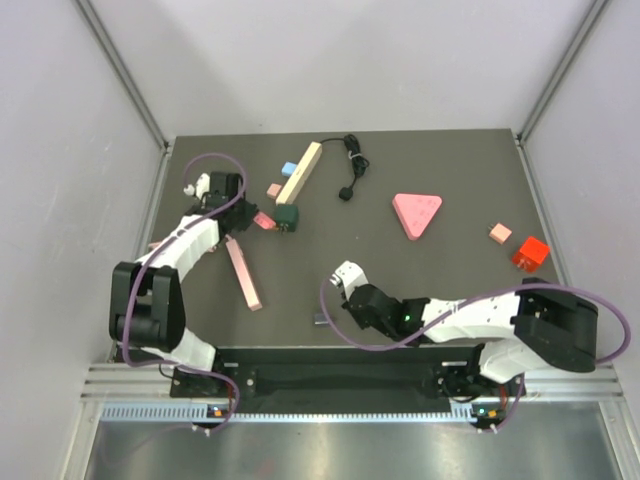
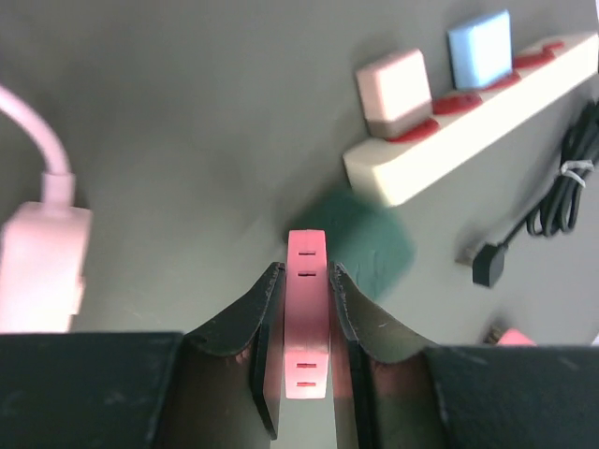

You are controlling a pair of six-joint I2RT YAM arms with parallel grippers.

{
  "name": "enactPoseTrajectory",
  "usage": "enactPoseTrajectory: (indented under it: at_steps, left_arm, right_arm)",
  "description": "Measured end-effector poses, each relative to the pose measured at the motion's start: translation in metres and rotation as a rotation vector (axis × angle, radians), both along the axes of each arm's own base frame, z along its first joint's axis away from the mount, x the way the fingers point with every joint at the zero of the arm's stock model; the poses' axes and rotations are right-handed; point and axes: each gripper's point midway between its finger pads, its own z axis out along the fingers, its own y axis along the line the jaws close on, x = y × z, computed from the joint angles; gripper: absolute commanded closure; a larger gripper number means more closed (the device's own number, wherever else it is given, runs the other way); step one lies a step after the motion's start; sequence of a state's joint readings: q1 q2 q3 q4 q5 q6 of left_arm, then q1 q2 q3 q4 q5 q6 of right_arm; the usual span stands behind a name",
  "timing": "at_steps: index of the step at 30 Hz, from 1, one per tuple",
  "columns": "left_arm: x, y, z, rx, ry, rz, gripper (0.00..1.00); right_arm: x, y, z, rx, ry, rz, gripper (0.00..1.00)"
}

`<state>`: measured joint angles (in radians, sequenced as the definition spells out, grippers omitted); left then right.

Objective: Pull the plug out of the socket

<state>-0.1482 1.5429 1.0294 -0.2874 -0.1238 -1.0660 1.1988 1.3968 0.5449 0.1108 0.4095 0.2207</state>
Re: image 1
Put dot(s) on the peach plug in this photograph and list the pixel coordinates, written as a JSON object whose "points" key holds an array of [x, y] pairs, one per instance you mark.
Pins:
{"points": [[500, 233]]}

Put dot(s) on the left aluminium frame post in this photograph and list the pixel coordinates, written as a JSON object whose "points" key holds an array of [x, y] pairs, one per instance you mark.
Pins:
{"points": [[95, 24]]}

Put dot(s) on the red cube plug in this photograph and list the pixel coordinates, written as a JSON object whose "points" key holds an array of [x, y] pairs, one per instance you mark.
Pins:
{"points": [[531, 255]]}

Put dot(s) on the dark green cube socket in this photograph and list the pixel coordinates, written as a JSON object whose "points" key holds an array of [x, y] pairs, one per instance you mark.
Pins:
{"points": [[286, 217]]}

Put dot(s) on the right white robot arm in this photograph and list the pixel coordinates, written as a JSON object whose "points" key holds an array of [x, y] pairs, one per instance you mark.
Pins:
{"points": [[536, 326]]}

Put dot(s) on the aluminium frame post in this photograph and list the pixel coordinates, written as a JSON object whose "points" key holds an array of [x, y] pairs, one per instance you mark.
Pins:
{"points": [[577, 42], [95, 24]]}

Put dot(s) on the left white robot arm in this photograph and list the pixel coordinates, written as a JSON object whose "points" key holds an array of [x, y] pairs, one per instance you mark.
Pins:
{"points": [[147, 309]]}

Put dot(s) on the small pink usb plug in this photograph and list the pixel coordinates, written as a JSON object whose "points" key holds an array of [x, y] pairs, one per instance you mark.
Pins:
{"points": [[264, 221]]}

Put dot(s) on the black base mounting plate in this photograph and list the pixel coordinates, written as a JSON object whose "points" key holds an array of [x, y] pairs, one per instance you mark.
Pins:
{"points": [[432, 371]]}

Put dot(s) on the small pink plug adapter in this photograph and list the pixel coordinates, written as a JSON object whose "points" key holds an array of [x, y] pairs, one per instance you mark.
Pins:
{"points": [[273, 190]]}

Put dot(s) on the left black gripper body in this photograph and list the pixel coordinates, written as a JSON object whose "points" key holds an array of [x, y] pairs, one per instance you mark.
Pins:
{"points": [[244, 214]]}

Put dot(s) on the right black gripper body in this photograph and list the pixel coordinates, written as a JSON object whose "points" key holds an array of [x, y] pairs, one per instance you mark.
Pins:
{"points": [[364, 323]]}

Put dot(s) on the grey slotted cable duct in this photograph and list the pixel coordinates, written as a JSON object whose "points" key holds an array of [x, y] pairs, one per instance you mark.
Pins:
{"points": [[210, 414]]}

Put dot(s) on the right aluminium frame post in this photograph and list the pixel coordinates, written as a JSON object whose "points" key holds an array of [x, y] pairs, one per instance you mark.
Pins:
{"points": [[577, 42]]}

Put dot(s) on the blue plug adapter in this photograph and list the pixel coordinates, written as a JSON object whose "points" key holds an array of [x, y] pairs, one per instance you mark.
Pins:
{"points": [[288, 169]]}

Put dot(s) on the pink triangular socket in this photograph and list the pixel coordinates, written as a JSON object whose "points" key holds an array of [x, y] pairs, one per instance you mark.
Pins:
{"points": [[415, 212]]}

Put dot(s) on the pink long power strip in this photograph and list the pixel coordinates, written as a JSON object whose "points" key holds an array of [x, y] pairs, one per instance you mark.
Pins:
{"points": [[243, 274]]}

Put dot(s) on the beige power strip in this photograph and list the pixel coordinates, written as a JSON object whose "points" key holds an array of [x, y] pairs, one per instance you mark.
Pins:
{"points": [[290, 191]]}

